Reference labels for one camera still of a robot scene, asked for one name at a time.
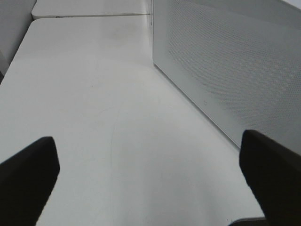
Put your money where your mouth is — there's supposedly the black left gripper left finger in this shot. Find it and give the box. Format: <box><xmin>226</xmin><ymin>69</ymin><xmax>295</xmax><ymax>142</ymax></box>
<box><xmin>0</xmin><ymin>137</ymin><xmax>60</xmax><ymax>226</ymax></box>

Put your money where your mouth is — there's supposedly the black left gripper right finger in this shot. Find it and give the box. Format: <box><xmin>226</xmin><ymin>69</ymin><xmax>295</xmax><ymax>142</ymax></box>
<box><xmin>239</xmin><ymin>130</ymin><xmax>301</xmax><ymax>226</ymax></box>

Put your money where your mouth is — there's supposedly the white microwave door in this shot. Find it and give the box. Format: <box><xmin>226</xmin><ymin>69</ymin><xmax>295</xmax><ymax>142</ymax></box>
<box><xmin>152</xmin><ymin>0</ymin><xmax>301</xmax><ymax>153</ymax></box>

